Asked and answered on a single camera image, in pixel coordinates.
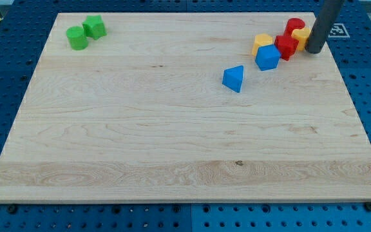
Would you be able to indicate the blue cube block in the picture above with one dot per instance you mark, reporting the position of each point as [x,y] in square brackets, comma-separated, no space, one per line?
[267,57]

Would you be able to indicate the wooden board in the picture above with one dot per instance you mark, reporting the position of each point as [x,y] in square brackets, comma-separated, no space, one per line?
[141,116]

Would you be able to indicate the blue triangular prism block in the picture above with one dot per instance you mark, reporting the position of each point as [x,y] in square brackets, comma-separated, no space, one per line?
[233,78]

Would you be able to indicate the yellow hexagon block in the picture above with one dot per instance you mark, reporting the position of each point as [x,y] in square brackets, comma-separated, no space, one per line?
[261,40]

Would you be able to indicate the red star block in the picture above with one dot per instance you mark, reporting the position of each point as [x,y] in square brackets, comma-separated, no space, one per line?
[286,45]

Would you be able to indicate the green star block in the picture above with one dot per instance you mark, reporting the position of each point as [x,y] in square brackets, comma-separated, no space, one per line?
[94,27]

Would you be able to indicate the green cylinder block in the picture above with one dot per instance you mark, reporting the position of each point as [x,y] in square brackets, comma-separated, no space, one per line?
[77,38]

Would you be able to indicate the red cylinder block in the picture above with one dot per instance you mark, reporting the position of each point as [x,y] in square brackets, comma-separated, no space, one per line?
[292,24]

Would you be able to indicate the yellow heart block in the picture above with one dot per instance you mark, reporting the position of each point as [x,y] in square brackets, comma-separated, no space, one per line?
[301,35]

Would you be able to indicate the fiducial marker tag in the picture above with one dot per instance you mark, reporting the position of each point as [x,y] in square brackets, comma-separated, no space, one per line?
[338,30]

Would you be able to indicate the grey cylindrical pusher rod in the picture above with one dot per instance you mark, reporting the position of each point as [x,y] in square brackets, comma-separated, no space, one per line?
[322,25]

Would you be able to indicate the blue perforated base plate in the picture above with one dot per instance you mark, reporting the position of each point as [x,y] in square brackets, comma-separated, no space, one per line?
[23,33]

